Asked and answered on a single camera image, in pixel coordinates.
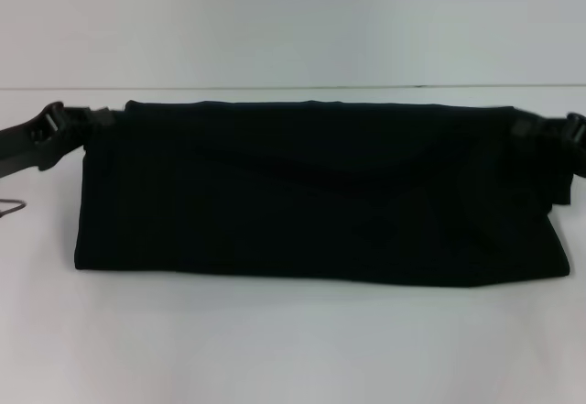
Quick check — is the black FREE print t-shirt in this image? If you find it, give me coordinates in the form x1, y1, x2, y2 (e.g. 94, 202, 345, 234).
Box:
72, 99, 576, 289

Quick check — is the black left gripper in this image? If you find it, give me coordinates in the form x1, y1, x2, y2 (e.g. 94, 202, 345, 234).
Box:
0, 100, 116, 180

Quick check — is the dark red cable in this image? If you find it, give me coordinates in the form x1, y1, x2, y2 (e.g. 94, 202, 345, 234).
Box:
0, 199, 27, 218

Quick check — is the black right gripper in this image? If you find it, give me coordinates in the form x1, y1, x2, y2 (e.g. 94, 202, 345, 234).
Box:
511, 111, 586, 145

